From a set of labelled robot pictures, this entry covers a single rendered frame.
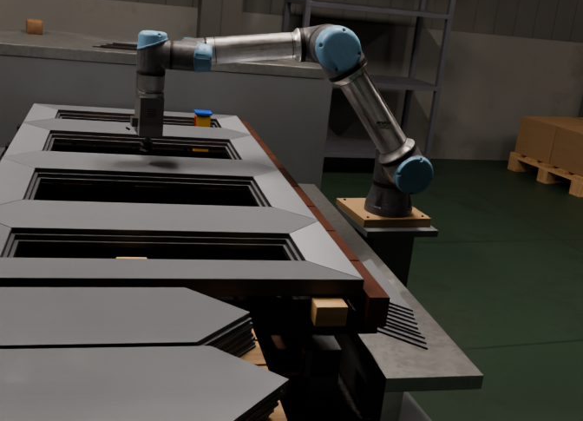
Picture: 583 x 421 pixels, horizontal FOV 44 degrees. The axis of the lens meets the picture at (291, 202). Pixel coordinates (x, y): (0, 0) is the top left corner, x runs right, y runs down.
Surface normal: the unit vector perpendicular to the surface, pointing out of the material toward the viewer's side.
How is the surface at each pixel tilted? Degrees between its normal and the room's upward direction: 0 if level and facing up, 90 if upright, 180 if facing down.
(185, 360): 0
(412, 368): 0
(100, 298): 0
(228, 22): 90
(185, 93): 90
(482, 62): 90
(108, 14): 90
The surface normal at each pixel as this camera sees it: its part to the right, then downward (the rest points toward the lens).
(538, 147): -0.88, 0.04
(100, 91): 0.22, 0.31
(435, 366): 0.11, -0.95
